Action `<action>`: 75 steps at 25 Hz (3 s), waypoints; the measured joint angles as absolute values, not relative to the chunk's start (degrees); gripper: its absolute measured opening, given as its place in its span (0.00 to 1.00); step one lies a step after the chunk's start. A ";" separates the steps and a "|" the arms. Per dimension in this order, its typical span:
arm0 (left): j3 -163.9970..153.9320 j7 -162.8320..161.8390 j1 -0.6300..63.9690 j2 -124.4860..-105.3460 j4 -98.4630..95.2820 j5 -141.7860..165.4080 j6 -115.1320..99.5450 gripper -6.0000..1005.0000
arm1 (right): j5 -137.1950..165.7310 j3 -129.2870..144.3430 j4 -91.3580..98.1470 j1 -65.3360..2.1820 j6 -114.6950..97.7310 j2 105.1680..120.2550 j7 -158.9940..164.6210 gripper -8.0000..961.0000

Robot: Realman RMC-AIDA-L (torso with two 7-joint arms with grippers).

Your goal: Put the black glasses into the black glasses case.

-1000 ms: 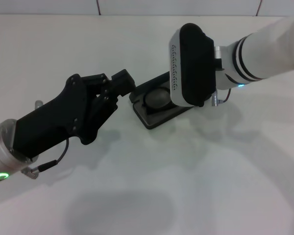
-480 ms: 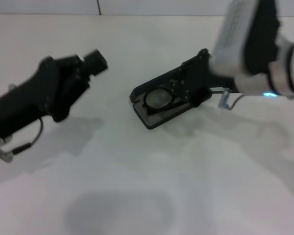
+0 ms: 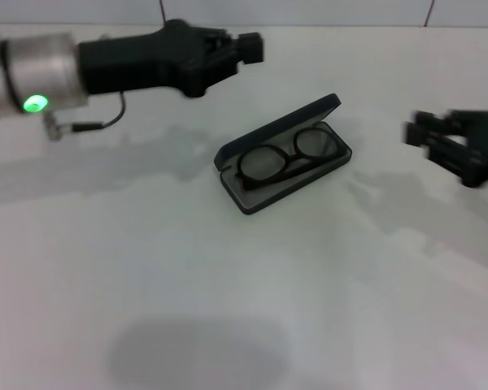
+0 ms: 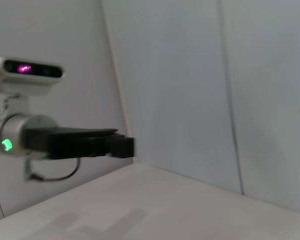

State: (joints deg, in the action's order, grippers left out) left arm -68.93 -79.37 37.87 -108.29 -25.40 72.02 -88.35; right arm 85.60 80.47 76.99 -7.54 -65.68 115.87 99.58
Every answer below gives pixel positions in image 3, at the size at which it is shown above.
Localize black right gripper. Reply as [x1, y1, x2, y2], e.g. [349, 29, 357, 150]
[402, 105, 488, 189]

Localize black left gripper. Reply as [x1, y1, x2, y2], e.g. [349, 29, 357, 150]
[77, 19, 266, 99]

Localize black glasses case grey lining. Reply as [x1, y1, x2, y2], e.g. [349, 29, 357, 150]
[212, 93, 354, 217]

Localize black thin-framed glasses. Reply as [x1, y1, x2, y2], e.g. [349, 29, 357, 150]
[234, 126, 346, 193]

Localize left gripper cable with plug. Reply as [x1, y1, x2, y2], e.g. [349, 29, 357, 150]
[43, 92, 128, 142]

